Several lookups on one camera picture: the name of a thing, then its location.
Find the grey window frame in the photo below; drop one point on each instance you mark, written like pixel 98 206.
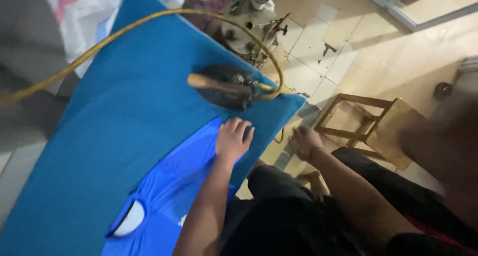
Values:
pixel 396 9

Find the person's black shorts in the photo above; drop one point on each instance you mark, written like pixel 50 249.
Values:
pixel 291 226

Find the person's left fingers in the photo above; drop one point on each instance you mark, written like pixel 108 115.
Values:
pixel 236 126

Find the grey metal table frame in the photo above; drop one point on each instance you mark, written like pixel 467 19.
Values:
pixel 295 151

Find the teal ironing board cover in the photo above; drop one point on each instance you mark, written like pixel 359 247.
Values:
pixel 130 99

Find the grey metal steam boiler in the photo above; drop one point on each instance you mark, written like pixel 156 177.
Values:
pixel 242 28

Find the white woven sack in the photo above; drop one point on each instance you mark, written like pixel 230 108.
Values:
pixel 82 20

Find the wooden stool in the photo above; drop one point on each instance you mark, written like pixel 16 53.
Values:
pixel 396 129

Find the person's bare leg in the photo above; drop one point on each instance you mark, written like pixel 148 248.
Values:
pixel 314 182

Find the bright blue sports shirt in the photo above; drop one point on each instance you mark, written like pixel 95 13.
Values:
pixel 168 188

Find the small dark round object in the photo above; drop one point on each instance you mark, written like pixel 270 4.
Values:
pixel 443 90

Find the dark brown bulky object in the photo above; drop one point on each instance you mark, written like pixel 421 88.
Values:
pixel 444 155

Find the person's right fingers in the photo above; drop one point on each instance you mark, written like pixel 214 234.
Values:
pixel 300 133

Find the person's left hand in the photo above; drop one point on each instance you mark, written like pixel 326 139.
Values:
pixel 231 144

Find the person's right hand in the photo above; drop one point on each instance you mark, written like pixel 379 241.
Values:
pixel 307 144

